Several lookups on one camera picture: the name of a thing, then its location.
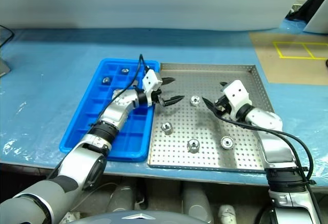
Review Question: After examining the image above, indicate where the white and black machine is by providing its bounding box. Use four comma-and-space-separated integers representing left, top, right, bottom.
284, 0, 328, 34

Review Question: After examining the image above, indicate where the white shoe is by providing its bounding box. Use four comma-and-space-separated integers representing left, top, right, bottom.
218, 204, 243, 224

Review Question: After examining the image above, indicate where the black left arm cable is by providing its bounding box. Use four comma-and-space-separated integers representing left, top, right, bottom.
101, 54, 154, 117

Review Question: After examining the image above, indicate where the thin white cable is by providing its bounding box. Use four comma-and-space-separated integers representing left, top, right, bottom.
71, 182, 121, 211

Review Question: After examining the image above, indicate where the brown cardboard mat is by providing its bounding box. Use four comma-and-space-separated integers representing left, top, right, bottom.
249, 31, 328, 85

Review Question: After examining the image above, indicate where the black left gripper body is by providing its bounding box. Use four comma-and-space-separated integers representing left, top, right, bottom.
150, 88, 167, 107

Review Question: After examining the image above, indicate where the grey robot torso shell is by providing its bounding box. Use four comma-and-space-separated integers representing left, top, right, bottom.
83, 209, 214, 224

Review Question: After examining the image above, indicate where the grey rounded robot leg cover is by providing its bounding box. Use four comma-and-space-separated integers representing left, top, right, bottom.
182, 181, 215, 224
107, 182, 145, 219

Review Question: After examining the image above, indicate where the black power cable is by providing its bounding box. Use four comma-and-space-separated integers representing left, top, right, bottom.
0, 25, 14, 48

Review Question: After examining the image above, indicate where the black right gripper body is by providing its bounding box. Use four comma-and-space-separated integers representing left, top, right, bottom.
214, 95, 232, 115

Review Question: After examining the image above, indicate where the perforated metal tray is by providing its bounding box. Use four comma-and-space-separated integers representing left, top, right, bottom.
147, 63, 275, 175

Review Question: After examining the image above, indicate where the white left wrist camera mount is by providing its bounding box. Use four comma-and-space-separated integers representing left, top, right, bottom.
142, 69, 163, 99

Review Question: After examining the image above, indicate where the blue compartment tray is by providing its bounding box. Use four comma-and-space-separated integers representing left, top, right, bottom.
59, 58, 161, 162

